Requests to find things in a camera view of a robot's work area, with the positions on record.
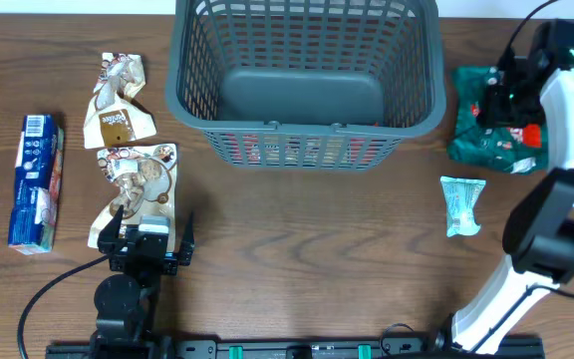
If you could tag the orange spaghetti packet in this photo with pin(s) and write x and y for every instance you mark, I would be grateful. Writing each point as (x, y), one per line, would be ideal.
(329, 151)

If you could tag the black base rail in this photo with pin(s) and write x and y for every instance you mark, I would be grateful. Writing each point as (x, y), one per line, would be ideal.
(391, 348)

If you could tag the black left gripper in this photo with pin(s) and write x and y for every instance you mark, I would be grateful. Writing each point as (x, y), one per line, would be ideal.
(109, 241)

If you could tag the beige cookie pouch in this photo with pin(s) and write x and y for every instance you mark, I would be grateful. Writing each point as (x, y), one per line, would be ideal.
(146, 178)

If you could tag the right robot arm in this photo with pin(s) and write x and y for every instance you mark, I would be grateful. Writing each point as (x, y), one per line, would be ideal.
(538, 238)

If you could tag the blue carton box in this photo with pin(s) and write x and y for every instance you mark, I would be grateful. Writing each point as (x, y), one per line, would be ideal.
(38, 174)

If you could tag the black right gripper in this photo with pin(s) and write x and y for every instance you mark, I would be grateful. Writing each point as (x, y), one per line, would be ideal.
(493, 114)

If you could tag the small light teal sachet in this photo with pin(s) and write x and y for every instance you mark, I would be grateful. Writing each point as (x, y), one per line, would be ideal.
(461, 196)

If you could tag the crumpled beige Pantree pouch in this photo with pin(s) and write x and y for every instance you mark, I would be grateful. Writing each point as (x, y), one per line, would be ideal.
(112, 118)

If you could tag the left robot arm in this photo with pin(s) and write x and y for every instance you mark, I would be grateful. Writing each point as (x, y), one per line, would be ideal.
(127, 300)

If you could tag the grey plastic basket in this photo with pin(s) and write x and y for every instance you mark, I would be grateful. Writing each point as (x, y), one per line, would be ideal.
(368, 67)

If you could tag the green Nescafe coffee bag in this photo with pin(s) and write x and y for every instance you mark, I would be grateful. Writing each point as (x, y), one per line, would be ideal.
(517, 151)

